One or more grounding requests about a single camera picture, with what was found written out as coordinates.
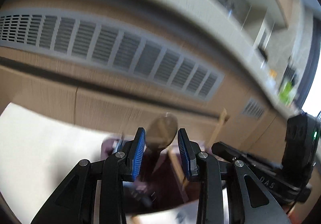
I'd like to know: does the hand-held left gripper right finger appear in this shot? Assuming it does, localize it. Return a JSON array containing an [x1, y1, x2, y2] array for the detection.
[[177, 128, 291, 224]]

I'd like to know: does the wooden spoon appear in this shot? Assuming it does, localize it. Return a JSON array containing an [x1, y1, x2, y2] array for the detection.
[[146, 113, 179, 175]]

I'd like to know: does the long grey vent grille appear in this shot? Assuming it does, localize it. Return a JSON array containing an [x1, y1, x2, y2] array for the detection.
[[0, 14, 225, 101]]

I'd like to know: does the blue plastic spoon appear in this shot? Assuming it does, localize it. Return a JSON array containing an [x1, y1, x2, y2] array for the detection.
[[112, 134, 127, 153]]

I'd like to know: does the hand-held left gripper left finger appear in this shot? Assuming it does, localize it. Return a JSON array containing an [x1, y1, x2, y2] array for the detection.
[[31, 127, 146, 224]]

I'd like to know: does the wooden kitchen cabinet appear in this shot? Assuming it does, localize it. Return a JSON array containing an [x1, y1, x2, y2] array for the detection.
[[0, 3, 291, 164]]

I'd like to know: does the green bottle on counter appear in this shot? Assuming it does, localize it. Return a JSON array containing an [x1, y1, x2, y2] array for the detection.
[[279, 81, 294, 104]]

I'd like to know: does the short grey vent grille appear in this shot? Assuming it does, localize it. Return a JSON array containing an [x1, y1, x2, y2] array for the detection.
[[241, 98, 266, 117]]

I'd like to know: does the purple utensil holder box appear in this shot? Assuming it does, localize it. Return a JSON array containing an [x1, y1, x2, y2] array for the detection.
[[101, 137, 201, 214]]

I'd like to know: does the wooden chopstick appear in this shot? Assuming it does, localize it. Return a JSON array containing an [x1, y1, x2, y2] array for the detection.
[[168, 150, 190, 203], [208, 108, 229, 147]]

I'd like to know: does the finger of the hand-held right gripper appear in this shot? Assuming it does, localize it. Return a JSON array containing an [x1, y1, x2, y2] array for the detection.
[[211, 142, 284, 172]]

